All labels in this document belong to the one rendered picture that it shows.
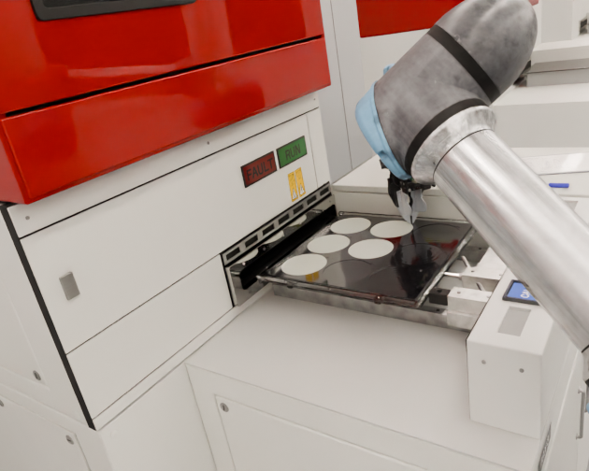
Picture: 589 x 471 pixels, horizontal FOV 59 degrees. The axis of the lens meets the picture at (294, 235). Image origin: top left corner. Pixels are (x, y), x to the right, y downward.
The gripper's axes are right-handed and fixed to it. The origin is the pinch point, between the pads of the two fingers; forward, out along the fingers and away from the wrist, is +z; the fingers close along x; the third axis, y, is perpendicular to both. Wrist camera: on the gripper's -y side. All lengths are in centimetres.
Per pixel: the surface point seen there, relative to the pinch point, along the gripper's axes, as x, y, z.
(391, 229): -5.3, 1.0, 1.3
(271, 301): -36.9, 3.8, 9.3
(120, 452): -72, 28, 16
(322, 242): -21.5, -2.1, 1.3
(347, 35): 115, -322, -27
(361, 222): -9.4, -7.2, 1.3
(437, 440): -25, 55, 9
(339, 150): 87, -299, 60
